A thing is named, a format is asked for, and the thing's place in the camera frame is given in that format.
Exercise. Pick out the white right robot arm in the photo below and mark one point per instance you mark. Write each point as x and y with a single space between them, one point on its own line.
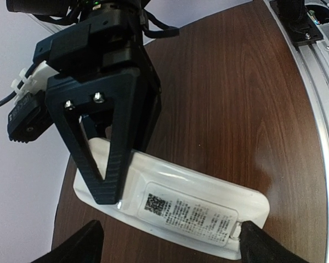
69 13

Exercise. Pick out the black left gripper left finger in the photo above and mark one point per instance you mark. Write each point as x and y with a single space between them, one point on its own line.
86 245

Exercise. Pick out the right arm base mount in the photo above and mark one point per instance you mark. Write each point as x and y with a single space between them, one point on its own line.
305 22

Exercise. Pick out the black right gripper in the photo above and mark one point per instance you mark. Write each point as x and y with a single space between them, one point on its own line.
99 63

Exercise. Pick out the white remote control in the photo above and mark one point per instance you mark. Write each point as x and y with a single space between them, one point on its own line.
183 206

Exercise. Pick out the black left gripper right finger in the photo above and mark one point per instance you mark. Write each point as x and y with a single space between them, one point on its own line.
257 246

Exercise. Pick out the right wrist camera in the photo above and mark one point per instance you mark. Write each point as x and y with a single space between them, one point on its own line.
30 117

